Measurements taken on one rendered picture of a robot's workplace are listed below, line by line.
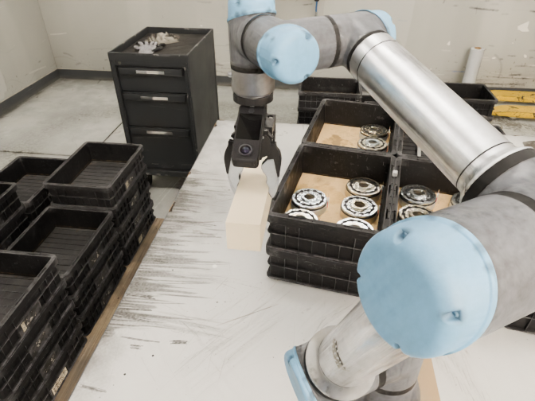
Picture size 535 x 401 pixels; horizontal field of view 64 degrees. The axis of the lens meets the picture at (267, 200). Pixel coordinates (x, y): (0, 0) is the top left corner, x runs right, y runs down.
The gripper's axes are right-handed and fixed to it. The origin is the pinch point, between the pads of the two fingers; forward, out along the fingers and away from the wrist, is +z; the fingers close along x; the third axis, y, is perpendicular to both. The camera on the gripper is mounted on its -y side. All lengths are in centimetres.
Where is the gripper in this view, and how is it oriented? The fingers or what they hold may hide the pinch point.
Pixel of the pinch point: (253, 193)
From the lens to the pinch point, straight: 83.9
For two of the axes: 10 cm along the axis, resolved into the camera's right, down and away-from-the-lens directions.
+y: 1.3, -5.7, 8.1
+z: 0.0, 8.2, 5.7
